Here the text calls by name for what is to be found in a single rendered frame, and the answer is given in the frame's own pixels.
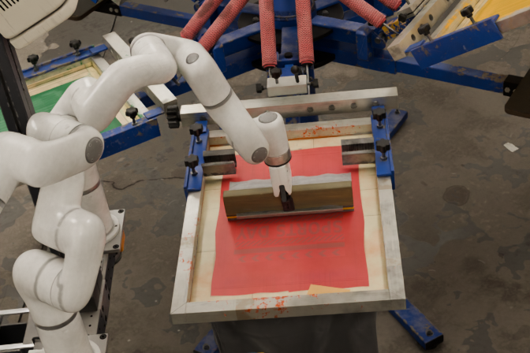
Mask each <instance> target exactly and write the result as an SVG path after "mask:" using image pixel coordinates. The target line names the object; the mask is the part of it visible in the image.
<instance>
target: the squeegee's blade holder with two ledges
mask: <svg viewBox="0 0 530 353"><path fill-rule="evenodd" d="M336 211H343V206H324V207H314V208H304V209H295V210H291V211H284V210H273V211H263V212H252V213H242V214H237V219H245V218H254V217H274V216H285V215H295V214H315V213H326V212H336Z"/></svg>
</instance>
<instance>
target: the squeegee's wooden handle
mask: <svg viewBox="0 0 530 353"><path fill-rule="evenodd" d="M291 199H293V203H294V206H295V209H304V208H314V207H324V206H343V208H346V207H353V189H352V181H351V180H348V181H338V182H328V183H317V184H298V185H292V193H291ZM223 202H224V206H225V210H226V216H227V217H234V216H237V214H242V213H252V212H263V211H273V210H283V207H282V201H281V196H280V193H279V196H278V197H275V196H274V192H273V188H272V187H269V188H249V189H239V190H229V191H224V192H223Z"/></svg>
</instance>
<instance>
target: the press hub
mask: <svg viewBox="0 0 530 353"><path fill-rule="evenodd" d="M315 1H316V0H310V3H311V15H312V18H314V16H315V15H319V16H324V17H332V18H336V19H341V20H343V18H344V11H343V8H342V6H341V4H340V3H337V4H335V5H332V6H329V7H326V8H324V9H321V10H318V11H316V5H315ZM257 22H259V15H255V14H251V13H243V12H242V13H241V15H240V16H239V18H238V22H237V25H238V29H240V28H243V27H246V26H249V25H251V24H254V23H257ZM274 25H275V38H276V52H278V53H279V54H280V53H281V48H282V28H283V27H284V28H285V27H294V26H297V14H296V2H295V0H274ZM331 33H333V29H331V28H323V27H319V26H314V25H312V37H313V42H315V41H317V40H320V39H322V38H324V37H326V36H328V35H330V34H331ZM248 40H249V41H251V42H253V43H256V44H259V45H261V37H260V33H257V34H255V35H251V36H249V37H248ZM334 59H335V54H331V53H327V52H322V51H318V50H314V60H315V63H314V69H317V68H319V67H322V66H324V65H326V64H328V63H330V62H332V61H333V60H334ZM252 67H254V68H256V69H259V70H262V71H265V72H266V71H267V70H266V69H264V68H263V66H262V58H260V59H257V60H255V61H252ZM311 94H315V88H314V87H313V86H311V85H310V95H311ZM317 121H319V117H318V115H315V116H306V117H300V122H301V123H308V122H317Z"/></svg>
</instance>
